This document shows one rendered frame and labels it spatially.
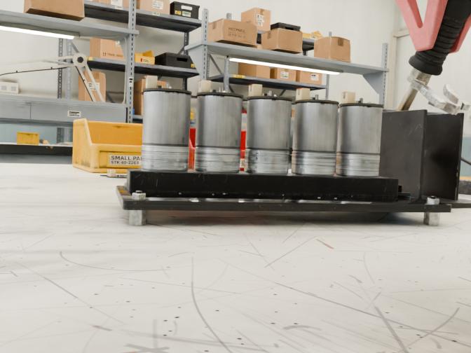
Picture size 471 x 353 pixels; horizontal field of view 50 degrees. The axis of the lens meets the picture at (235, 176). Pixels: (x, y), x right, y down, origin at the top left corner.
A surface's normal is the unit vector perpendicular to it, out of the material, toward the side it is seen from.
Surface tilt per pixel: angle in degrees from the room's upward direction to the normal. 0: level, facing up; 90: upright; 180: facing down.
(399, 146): 90
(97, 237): 0
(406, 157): 90
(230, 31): 90
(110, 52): 87
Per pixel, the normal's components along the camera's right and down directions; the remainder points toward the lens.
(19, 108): 0.47, 0.07
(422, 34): -0.92, 0.15
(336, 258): 0.04, -1.00
